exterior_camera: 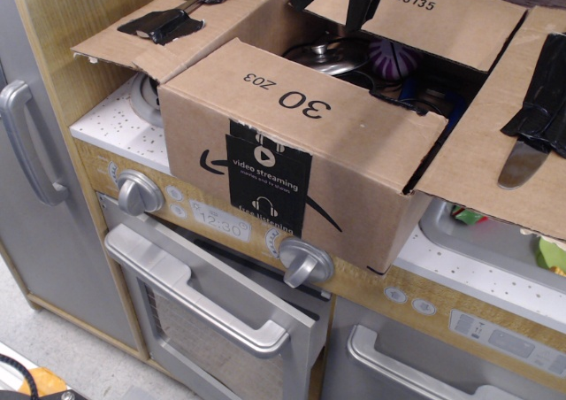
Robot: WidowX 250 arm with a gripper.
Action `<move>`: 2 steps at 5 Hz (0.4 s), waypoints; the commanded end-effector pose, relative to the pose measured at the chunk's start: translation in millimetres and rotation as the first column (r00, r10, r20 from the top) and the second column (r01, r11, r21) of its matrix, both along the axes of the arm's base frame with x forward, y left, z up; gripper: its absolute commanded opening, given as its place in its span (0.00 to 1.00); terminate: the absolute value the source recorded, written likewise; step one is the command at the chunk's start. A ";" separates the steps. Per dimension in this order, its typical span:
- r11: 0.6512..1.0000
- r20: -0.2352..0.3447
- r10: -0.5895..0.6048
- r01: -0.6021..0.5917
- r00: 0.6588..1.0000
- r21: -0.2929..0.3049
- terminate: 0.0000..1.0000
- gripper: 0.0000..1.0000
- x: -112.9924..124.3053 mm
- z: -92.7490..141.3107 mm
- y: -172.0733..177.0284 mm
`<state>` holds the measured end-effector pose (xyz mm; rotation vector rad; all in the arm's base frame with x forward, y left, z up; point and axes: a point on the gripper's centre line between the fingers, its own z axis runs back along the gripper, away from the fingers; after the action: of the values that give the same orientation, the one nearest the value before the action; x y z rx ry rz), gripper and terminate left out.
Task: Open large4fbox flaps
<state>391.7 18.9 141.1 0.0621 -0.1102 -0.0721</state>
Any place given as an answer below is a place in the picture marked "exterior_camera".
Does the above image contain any large brown cardboard box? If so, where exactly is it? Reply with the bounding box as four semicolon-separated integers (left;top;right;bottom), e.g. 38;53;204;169
74;0;565;272

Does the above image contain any silver pot lid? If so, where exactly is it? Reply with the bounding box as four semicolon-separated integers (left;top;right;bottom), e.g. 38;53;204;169
284;38;369;76

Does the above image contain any purple white striped ball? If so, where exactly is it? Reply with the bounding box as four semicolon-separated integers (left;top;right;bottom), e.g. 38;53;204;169
368;39;423;81

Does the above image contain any blue object in box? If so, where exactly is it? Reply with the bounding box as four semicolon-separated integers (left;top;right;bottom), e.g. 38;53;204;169
398;77;467;138

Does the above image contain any grey stove burner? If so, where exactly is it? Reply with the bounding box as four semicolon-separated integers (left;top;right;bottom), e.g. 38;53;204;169
130;73;164;128

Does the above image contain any taped butter knife right flap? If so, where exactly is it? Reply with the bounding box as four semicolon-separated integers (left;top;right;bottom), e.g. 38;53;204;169
497;33;565;189

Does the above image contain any green red toy food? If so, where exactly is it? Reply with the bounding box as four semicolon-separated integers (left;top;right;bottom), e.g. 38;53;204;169
450;204;488;226

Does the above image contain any silver left oven knob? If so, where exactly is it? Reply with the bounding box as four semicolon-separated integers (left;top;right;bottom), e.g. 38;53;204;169
118;169;164;216

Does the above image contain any silver oven knob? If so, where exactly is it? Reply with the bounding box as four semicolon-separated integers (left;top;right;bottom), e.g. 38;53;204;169
279;237;334;288
118;169;164;216

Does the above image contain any silver right oven knob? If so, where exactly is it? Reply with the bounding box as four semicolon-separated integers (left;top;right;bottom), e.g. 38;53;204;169
279;237;334;288

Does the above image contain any grey toy sink basin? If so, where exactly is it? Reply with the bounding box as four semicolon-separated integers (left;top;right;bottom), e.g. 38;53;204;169
419;199;565;289

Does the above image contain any green yellow toy food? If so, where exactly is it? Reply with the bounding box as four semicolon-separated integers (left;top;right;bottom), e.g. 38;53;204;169
536;237;565;276

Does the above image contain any toy play kitchen unit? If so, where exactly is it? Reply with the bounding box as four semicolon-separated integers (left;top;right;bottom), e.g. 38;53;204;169
16;0;565;395

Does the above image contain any silver oven door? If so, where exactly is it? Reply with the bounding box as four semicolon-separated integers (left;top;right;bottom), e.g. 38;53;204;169
103;222;330;400

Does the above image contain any silver dishwasher door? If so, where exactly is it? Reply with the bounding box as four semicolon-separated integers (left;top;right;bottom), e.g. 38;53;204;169
321;297;565;399

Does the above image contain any grey fridge door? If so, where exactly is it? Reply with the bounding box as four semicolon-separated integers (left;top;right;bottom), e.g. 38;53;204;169
1;0;140;353

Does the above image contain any orange object on floor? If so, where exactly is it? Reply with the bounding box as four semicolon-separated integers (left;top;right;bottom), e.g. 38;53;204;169
29;367;67;396

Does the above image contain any grey fridge door handle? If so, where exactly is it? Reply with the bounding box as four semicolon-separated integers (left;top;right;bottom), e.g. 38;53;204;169
1;80;69;206

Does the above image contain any black cable on floor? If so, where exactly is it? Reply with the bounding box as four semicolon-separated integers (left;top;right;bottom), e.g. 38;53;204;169
0;353;36;399

